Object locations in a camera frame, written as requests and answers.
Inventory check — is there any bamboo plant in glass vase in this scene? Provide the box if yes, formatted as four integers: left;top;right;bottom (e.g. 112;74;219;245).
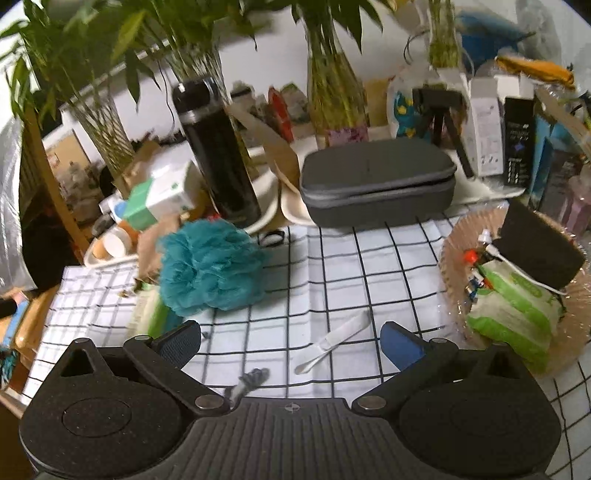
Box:
291;0;384;139
115;0;259;100
0;0;153;195
406;0;467;70

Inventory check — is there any blue white bottle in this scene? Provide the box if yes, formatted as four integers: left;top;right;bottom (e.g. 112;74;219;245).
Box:
107;196;132;222

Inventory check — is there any white cable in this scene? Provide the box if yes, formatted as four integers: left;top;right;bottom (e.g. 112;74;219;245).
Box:
485;240;570;296

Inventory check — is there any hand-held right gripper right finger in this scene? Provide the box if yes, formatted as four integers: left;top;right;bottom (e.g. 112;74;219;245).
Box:
352;322;532;413

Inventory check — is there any grey zip case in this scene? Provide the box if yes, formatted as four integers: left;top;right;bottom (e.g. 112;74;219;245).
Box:
299;141;458;229

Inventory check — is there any white plastic packet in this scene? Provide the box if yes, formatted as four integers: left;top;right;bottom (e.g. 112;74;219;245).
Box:
148;148;200;178

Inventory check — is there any yellow wrapped item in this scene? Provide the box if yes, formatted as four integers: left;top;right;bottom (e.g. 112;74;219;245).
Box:
496;54;577;88

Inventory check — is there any white tray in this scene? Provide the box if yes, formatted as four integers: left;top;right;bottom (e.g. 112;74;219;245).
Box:
278;178;532;227
84;168;283;269

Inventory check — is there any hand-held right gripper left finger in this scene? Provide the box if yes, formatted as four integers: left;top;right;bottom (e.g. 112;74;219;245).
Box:
59;320;232;413

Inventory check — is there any black carton box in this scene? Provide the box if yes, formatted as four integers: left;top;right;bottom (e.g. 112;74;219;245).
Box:
503;96;536;188

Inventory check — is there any wooden chair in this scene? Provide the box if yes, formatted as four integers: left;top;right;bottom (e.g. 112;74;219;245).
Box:
0;104;93;407

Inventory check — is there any blue carton box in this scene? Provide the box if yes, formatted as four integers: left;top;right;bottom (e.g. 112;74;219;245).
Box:
529;113;591;213

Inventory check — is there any white round jar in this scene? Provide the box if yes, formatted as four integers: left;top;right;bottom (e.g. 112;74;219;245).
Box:
100;228;131;257

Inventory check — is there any brown cloth pouch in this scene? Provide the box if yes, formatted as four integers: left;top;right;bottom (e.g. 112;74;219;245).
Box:
136;216;185;289

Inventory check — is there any black mini tripod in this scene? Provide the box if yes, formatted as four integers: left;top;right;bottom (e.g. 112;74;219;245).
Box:
412;87;476;178

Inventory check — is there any silver foil sheet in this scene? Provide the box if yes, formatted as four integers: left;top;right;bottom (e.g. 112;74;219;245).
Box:
0;120;28;289

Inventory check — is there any black thermos bottle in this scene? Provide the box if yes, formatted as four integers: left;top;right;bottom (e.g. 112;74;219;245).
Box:
172;76;263;229

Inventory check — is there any white printed plastic bag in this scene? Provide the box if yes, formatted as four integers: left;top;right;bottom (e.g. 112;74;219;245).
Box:
385;65;439;139

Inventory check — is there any brown paper bag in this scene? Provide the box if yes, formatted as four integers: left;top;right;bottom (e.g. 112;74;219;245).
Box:
226;102;303;192

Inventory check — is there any green white tissue box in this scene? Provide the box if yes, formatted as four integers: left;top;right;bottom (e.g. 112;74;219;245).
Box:
124;159;206;232

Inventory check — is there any grey braided cord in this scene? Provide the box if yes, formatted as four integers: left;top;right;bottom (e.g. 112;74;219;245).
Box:
225;367;271;409

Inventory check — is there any green wet wipes pack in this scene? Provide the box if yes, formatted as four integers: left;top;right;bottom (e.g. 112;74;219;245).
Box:
478;262;568;326
465;295;555;376

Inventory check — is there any light green packet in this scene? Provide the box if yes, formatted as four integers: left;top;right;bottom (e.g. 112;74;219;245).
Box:
129;281;185;337

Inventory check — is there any teal mesh bath pouf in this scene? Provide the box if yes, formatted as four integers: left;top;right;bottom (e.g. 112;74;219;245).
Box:
158;219;271;317

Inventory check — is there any black white checkered tablecloth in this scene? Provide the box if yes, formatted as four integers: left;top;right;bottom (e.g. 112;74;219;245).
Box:
21;215;591;480

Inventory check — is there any white carton box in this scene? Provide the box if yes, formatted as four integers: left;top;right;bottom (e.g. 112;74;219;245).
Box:
468;74;536;178

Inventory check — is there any blue plastic bag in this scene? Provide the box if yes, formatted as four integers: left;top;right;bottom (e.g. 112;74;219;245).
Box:
459;11;536;47

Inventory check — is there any red snack packet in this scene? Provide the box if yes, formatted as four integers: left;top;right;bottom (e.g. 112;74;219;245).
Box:
269;85;296;141

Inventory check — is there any black square pouch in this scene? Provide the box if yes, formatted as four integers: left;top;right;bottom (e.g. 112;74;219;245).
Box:
494;199;586;289

